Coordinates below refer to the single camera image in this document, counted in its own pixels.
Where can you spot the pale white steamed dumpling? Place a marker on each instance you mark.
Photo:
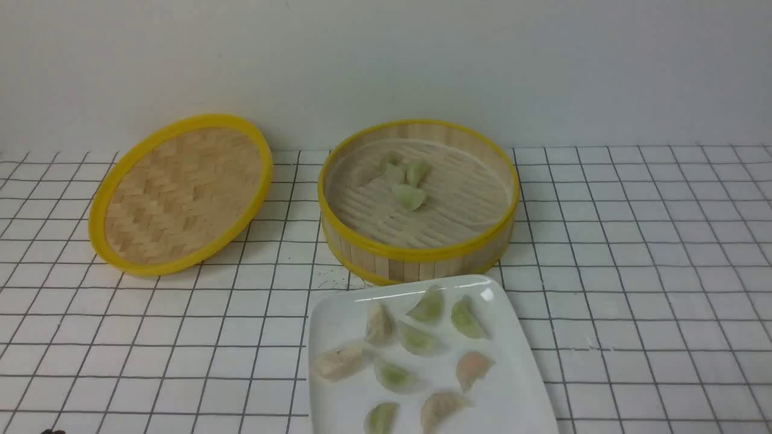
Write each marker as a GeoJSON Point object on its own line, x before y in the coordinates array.
{"type": "Point", "coordinates": [393, 174]}

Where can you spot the green dumpling on plate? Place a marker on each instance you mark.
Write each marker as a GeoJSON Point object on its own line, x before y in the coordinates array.
{"type": "Point", "coordinates": [395, 378]}
{"type": "Point", "coordinates": [430, 307]}
{"type": "Point", "coordinates": [418, 342]}
{"type": "Point", "coordinates": [381, 418]}
{"type": "Point", "coordinates": [464, 320]}

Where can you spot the beige dumpling on plate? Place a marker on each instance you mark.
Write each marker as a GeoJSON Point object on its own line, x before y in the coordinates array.
{"type": "Point", "coordinates": [440, 406]}
{"type": "Point", "coordinates": [380, 329]}
{"type": "Point", "coordinates": [342, 362]}

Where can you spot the white square plate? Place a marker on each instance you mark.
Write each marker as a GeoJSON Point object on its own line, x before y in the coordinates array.
{"type": "Point", "coordinates": [511, 398]}

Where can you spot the pink dumpling on plate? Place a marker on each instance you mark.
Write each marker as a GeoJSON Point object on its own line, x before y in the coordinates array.
{"type": "Point", "coordinates": [471, 367]}

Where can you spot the green dumpling in steamer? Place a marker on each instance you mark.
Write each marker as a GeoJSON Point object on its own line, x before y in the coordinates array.
{"type": "Point", "coordinates": [415, 172]}
{"type": "Point", "coordinates": [408, 197]}
{"type": "Point", "coordinates": [390, 159]}

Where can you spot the bamboo steamer basket yellow rim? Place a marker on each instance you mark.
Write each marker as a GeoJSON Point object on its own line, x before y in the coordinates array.
{"type": "Point", "coordinates": [383, 264]}

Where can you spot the white mesh steamer liner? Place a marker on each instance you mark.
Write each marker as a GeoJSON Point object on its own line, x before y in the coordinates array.
{"type": "Point", "coordinates": [469, 189]}

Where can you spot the bamboo steamer lid yellow rim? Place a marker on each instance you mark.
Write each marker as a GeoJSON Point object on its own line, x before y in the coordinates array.
{"type": "Point", "coordinates": [181, 195]}

